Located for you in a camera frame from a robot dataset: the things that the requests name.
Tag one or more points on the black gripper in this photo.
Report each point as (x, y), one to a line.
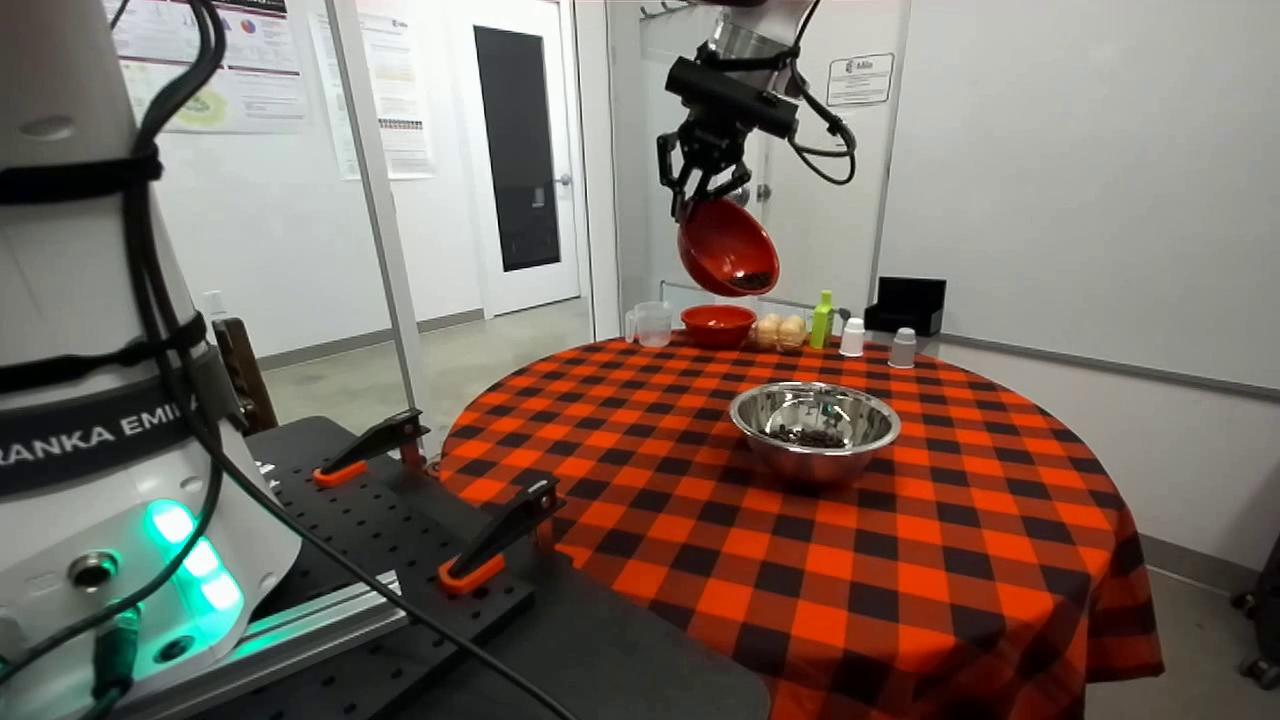
(727, 135)

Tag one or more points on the red bowl holding coffee beans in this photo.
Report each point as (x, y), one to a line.
(730, 248)

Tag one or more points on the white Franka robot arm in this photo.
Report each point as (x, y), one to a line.
(80, 266)

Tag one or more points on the empty red bowl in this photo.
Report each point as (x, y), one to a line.
(719, 327)

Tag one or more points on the shiny metal bowl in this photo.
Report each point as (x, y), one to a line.
(814, 461)

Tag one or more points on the clear plastic measuring cup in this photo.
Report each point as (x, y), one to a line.
(646, 327)

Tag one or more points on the white door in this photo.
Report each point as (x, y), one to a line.
(852, 215)

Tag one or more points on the carton of eggs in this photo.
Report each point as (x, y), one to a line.
(780, 328)

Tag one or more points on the white door sign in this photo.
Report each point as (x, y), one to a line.
(862, 80)

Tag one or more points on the small green bottle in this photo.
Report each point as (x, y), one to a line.
(827, 322)

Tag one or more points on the small white bottle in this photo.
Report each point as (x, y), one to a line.
(852, 336)
(907, 349)

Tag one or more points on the black orange spring clamp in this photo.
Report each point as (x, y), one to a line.
(375, 444)
(500, 533)

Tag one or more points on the orange black checkered tablecloth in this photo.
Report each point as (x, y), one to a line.
(827, 574)

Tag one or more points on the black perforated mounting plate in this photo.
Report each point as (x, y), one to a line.
(403, 562)

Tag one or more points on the brown wooden chair back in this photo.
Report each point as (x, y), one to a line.
(248, 374)

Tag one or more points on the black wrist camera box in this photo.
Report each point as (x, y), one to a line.
(730, 90)

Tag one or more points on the black box on wall rail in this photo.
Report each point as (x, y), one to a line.
(908, 307)

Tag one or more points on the white paper sheet on wall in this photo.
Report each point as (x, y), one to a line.
(399, 92)

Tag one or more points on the aluminium frame post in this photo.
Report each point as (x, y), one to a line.
(383, 226)

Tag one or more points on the wall poster papers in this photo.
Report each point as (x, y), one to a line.
(226, 63)

